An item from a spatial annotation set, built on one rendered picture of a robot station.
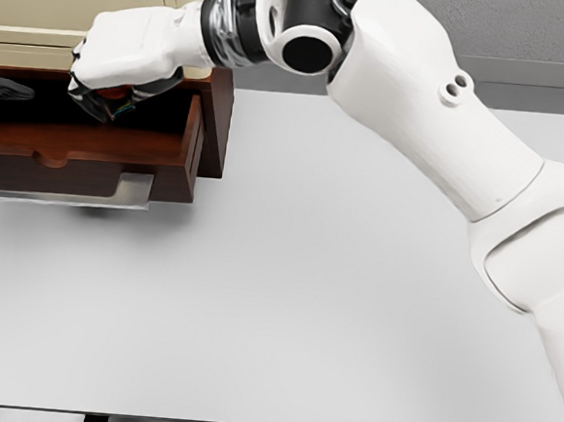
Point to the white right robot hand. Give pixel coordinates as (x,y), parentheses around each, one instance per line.
(124,47)

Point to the brown wooden drawer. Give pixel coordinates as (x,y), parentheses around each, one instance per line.
(97,143)

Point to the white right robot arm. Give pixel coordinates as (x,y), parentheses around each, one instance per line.
(417,104)

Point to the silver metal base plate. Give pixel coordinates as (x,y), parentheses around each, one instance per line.
(135,192)

